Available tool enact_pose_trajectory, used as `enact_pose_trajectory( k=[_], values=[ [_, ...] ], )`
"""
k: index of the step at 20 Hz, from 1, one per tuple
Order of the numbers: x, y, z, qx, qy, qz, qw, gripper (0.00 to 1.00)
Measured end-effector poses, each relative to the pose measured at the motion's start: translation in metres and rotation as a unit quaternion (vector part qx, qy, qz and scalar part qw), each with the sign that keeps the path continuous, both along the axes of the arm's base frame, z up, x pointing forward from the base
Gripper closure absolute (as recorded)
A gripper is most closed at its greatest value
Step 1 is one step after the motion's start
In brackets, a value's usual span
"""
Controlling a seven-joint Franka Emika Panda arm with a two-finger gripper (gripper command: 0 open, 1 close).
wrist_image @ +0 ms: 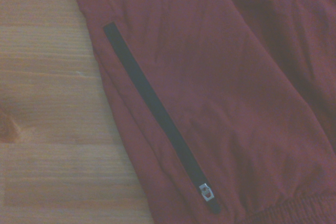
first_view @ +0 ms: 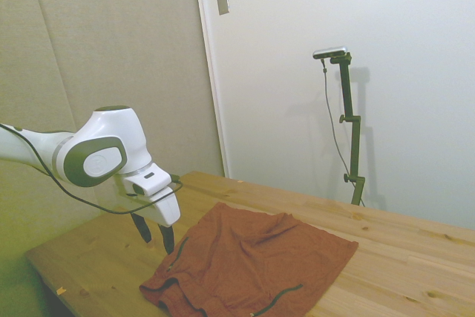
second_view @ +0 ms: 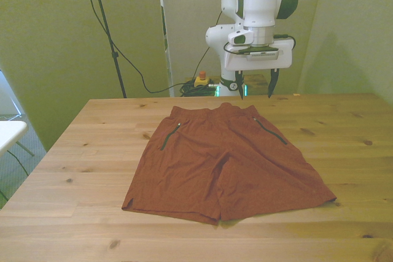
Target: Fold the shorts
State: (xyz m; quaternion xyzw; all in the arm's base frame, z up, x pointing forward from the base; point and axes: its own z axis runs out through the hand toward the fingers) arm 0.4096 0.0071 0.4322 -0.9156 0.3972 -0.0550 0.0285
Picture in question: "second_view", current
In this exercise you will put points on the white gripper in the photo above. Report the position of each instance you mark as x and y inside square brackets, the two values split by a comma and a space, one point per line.
[285, 56]

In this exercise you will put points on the rust red shorts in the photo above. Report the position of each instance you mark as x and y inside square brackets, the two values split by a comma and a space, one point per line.
[215, 167]

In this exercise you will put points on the yellow emergency stop box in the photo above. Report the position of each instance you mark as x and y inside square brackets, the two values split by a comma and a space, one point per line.
[201, 81]

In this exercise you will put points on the black tripod pole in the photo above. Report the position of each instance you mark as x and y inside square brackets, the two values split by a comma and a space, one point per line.
[119, 75]

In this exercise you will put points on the white leaning panel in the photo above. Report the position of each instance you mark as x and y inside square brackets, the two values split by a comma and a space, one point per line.
[7, 96]

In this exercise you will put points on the white side table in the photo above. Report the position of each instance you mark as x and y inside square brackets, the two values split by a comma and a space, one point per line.
[10, 134]

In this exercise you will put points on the wrist camera with dark mount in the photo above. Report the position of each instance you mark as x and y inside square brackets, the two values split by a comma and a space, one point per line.
[264, 55]

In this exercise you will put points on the white vertical wall strip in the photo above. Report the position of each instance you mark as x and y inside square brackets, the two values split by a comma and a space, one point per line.
[168, 68]

